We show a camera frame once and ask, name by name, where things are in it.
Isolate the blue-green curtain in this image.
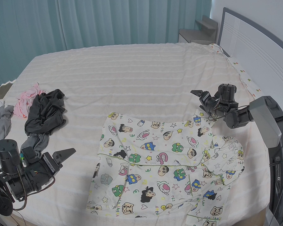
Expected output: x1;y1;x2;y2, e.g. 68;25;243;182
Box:
0;0;213;85

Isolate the grey and white garment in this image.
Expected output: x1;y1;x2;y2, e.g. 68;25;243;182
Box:
0;100;14;144

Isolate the black garment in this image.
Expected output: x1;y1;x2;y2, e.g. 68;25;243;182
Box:
25;89;67;136

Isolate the grey bedside table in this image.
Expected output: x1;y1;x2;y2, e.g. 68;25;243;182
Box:
178;15;218;43

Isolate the white printed pyjama top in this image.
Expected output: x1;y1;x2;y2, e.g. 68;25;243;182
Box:
86;109;244;226

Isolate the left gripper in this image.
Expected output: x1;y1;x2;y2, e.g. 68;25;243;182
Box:
21;148;76;194

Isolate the dark grey garment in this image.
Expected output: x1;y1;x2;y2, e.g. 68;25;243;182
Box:
26;133;51;158

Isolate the pink garment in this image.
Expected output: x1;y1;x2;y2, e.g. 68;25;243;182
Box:
13;83;46;118

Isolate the black cable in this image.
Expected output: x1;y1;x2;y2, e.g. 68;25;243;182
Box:
13;175;56;211

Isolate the bed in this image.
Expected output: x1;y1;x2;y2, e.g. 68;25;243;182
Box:
0;7;283;226

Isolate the white printed pillow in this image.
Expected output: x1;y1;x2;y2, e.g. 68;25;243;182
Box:
228;56;262;98
209;43;230;57

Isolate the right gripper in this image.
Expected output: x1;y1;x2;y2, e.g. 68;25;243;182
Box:
190;89;221;121

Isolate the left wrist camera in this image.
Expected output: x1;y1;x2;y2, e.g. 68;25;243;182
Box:
21;146;39;166

